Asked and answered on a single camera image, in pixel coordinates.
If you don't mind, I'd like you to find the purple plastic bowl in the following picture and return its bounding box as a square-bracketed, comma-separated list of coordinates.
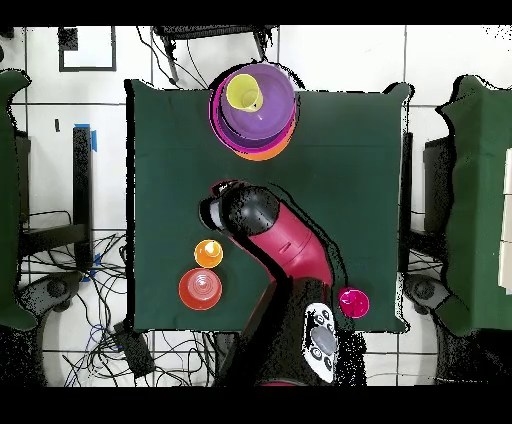
[215, 115, 298, 149]
[217, 62, 298, 141]

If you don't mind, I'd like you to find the large orange plastic bowl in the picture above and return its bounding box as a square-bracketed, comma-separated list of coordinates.
[233, 131, 297, 162]

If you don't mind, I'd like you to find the large pink plastic bowl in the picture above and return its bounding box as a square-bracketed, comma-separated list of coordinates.
[207, 77, 299, 155]

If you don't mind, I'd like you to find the orange plastic cup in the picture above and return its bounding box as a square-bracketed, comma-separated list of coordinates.
[193, 238, 224, 269]

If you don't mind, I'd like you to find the yellow plastic cup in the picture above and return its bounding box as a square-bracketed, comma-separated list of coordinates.
[225, 73, 265, 113]

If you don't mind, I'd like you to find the small red-orange plastic bowl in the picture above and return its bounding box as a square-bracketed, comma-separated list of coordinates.
[178, 267, 224, 312]

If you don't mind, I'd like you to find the dark green tablecloth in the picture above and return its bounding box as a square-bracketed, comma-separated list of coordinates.
[124, 77, 413, 335]

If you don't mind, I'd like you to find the black metal stand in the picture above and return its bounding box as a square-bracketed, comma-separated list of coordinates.
[21, 125, 94, 277]

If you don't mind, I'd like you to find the black stool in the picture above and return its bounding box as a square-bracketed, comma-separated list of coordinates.
[152, 25, 279, 86]

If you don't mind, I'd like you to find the red plastic cup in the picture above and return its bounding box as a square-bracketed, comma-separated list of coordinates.
[337, 286, 371, 320]

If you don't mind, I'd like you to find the black power brick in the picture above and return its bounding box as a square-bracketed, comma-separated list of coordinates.
[113, 321, 156, 379]

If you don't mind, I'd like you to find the green covered side table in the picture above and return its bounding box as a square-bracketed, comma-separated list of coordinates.
[0, 66, 37, 331]
[435, 74, 512, 338]

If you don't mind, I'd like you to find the white box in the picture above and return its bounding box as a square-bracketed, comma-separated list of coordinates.
[498, 147, 512, 296]

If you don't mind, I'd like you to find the tangle of floor cables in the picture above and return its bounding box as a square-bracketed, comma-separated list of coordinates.
[23, 235, 217, 387]

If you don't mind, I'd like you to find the black floor frame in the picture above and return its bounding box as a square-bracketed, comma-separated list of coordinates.
[58, 26, 118, 73]

